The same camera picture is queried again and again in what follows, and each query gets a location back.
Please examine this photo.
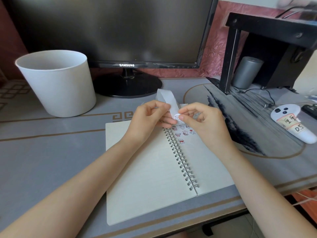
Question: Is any person's right hand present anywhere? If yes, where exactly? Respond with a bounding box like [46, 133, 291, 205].
[178, 102, 236, 152]

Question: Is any person's left hand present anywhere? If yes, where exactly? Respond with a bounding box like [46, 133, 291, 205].
[126, 100, 179, 144]

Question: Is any white sticker strip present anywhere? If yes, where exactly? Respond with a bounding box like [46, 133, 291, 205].
[141, 88, 189, 124]

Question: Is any cream spiral notebook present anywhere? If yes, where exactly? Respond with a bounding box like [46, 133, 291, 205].
[105, 116, 236, 226]

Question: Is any person's right forearm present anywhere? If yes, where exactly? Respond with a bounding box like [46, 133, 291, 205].
[220, 143, 317, 238]

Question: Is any person's left forearm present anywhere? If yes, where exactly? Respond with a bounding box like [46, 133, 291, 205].
[0, 136, 149, 238]

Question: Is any grey cylindrical speaker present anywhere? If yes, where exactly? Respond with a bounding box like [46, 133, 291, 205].
[231, 56, 264, 89]

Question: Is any white labelled VR controller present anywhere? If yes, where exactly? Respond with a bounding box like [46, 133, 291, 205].
[270, 103, 317, 144]

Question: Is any white plastic waste bin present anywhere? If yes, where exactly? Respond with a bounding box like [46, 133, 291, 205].
[15, 50, 97, 118]

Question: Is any black computer monitor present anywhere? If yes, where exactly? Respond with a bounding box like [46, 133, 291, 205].
[2, 0, 220, 98]

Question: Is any grey patterned desk mat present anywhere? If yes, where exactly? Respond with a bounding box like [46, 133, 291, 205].
[0, 76, 317, 238]

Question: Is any orange woven bag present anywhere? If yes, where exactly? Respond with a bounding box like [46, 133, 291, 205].
[290, 189, 317, 221]

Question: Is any black cable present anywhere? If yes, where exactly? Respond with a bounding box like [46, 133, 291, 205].
[236, 87, 276, 108]

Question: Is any black shelf frame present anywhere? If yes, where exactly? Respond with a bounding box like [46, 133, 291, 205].
[206, 12, 317, 95]

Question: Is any thin white cable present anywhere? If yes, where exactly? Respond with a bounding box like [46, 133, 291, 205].
[250, 189, 317, 238]

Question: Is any black wire frame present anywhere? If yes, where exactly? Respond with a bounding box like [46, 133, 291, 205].
[275, 5, 314, 19]

